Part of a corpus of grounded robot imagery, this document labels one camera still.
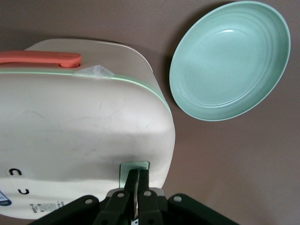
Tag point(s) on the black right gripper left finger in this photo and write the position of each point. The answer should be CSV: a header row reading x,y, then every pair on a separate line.
x,y
118,206

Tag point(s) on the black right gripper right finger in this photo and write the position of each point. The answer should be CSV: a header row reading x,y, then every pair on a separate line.
x,y
147,206

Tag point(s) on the mint green rice cooker button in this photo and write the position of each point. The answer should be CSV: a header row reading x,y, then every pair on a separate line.
x,y
143,165

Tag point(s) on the cream rice cooker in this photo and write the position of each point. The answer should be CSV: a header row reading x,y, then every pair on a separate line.
x,y
82,131

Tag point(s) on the clear tape piece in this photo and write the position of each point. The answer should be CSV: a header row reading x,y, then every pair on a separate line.
x,y
96,71

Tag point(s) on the mint green round plate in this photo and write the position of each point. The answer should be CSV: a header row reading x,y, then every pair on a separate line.
x,y
229,63

